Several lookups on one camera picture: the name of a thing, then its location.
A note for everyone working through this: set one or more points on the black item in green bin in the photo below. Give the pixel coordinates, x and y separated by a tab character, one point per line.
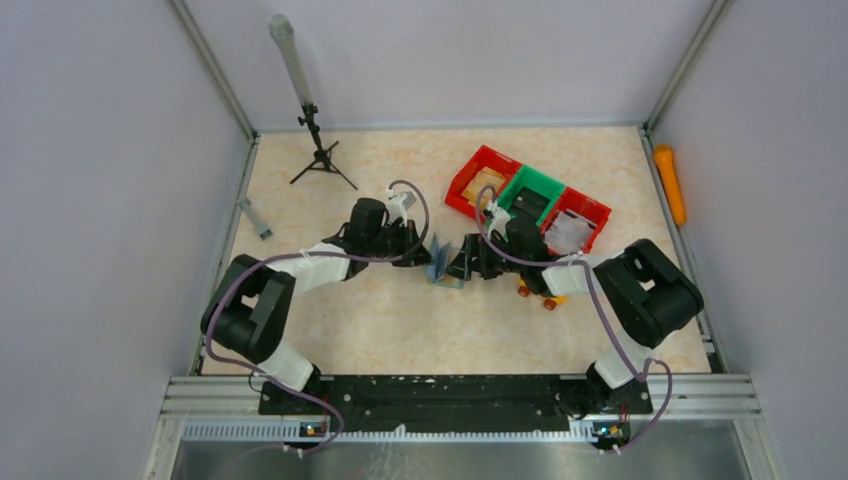
529	203

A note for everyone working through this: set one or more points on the near red bin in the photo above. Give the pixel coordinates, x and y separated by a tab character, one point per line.
576	203

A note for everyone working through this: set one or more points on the yellow toy car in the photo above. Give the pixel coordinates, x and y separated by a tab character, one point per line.
550	303

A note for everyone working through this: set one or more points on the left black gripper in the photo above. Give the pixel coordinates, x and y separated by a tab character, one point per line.
406	244

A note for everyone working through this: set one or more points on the far red bin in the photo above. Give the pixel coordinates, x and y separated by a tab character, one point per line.
487	166

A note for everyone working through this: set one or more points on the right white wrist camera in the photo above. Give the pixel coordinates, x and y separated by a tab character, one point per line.
497	219

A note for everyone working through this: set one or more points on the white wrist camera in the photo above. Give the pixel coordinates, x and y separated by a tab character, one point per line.
398	205
497	219

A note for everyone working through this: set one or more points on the green bin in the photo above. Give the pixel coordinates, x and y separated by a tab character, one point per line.
531	178

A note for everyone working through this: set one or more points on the black tripod with grey tube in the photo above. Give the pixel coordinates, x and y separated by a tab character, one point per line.
283	34

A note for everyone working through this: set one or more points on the clear plastic bags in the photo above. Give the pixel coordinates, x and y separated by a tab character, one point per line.
569	234

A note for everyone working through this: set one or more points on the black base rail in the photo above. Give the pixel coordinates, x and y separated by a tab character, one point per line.
457	403

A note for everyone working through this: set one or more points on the red bin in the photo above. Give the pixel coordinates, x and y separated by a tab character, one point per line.
576	203
487	166

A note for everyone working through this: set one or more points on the small grey tool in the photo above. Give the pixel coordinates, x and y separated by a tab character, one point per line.
261	227

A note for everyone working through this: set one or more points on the orange flashlight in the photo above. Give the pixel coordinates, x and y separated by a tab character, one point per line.
664	161

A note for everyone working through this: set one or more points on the wooden blocks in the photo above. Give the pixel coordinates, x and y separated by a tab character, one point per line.
482	178

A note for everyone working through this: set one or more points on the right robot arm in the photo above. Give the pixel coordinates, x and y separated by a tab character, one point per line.
640	295

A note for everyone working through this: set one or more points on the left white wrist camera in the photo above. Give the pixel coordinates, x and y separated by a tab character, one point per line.
398	205

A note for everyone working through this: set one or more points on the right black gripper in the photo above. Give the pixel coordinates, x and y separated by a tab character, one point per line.
482	255

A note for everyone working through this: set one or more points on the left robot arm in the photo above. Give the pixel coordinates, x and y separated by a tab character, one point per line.
248	311

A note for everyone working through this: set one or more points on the green card holder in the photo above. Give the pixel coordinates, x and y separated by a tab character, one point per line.
442	255

